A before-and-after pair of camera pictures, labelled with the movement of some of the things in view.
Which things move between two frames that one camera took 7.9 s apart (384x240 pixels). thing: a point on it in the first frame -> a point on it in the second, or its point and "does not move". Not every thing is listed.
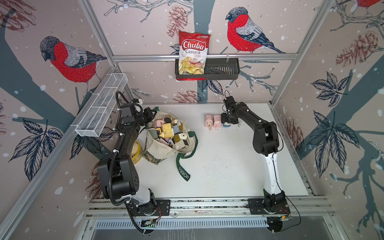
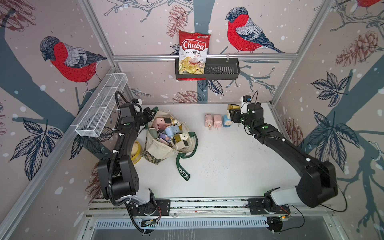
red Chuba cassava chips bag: x=193 y=51 does not move
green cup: x=153 y=133 does not move
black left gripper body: x=142 y=118 does not move
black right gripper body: x=225 y=118 -> x=241 y=118
